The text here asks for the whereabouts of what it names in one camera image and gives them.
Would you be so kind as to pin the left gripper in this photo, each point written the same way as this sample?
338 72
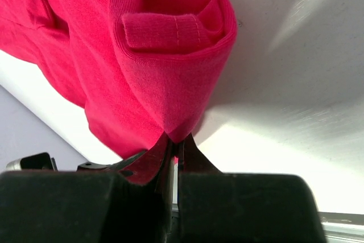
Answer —
121 166

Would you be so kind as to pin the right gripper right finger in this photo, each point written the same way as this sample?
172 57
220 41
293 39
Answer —
216 206

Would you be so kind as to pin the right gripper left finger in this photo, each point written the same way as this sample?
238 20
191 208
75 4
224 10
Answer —
104 206

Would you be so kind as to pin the red t-shirt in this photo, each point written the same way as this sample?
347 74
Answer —
139 68

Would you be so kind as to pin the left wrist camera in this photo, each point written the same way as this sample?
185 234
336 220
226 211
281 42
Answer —
42 161

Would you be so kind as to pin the aluminium table frame rail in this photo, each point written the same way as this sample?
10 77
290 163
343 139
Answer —
342 227

